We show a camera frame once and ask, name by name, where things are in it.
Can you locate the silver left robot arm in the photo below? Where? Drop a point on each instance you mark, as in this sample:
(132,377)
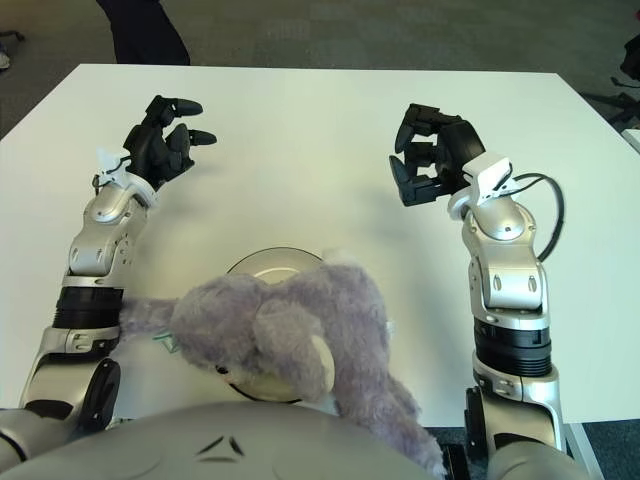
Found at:
(95,260)

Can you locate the black office chair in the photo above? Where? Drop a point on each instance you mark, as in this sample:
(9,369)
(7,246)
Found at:
(631,65)

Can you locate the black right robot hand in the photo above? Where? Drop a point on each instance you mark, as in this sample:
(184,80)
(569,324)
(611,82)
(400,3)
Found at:
(450,155)

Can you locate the person in black trousers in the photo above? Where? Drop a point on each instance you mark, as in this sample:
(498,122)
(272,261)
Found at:
(145,35)

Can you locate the silver robot torso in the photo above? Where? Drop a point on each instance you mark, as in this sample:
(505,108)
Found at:
(225,445)

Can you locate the black swivel chair base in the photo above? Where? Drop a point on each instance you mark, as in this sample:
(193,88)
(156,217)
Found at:
(11,36)

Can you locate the purple plush bunny doll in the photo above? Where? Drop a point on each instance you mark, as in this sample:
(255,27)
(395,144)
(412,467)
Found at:
(310,325)

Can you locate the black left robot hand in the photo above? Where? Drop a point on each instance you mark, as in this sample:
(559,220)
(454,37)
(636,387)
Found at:
(155,150)

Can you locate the patterned sneaker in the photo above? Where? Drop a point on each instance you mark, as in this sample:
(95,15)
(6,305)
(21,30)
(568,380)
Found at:
(4,60)

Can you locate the white side table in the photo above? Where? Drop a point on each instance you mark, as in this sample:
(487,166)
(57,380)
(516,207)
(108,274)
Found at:
(632,140)

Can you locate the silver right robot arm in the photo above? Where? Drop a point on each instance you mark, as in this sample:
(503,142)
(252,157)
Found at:
(510,280)

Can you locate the white table leg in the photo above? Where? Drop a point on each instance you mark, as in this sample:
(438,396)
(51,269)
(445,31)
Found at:
(582,450)

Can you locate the white plate with black rim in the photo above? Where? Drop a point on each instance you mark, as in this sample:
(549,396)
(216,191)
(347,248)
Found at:
(272,265)

